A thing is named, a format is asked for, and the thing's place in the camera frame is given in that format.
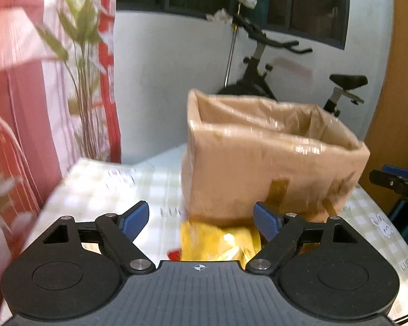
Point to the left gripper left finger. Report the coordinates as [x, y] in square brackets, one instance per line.
[118, 233]

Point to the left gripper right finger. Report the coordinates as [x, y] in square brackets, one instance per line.
[281, 233]

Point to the red snack packet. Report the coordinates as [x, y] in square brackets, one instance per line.
[174, 255]

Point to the yellow snack packet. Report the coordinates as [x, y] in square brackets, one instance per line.
[205, 242]

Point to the wooden door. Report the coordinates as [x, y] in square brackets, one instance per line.
[387, 137]

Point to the taped cardboard box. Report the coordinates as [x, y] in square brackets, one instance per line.
[296, 158]

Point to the black exercise bike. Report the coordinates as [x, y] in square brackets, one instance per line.
[253, 82]

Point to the red white curtain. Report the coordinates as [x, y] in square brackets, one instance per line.
[36, 148]

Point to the green potted plant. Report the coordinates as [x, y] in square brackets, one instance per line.
[75, 36]

